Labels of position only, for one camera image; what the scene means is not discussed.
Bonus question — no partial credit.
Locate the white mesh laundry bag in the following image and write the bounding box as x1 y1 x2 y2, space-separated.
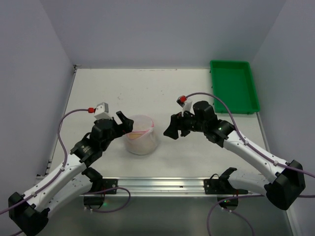
124 115 158 155

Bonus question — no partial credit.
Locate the beige bra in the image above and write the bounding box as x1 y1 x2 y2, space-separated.
127 132 147 140

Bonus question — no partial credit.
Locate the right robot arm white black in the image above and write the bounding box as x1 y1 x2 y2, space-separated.
163 101 305 210

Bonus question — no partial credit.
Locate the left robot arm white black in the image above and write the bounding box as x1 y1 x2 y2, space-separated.
7 111 134 236

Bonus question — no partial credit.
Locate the green plastic tray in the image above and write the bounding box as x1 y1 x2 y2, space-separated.
210 60 260 115

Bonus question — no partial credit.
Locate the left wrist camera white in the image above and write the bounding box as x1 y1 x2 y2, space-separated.
88 102 112 120

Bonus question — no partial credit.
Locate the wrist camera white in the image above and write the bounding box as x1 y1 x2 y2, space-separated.
88 102 112 120
176 95 192 116

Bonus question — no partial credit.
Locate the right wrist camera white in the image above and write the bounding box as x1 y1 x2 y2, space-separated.
176 95 192 116

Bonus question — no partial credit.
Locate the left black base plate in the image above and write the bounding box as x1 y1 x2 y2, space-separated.
83 178 119 196

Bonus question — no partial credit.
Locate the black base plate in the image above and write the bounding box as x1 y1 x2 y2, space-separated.
203 178 249 195
83 178 119 196

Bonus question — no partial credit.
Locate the aluminium rail front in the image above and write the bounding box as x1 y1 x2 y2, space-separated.
31 174 291 199

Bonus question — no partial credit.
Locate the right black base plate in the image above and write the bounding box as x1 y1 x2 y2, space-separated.
203 178 249 195

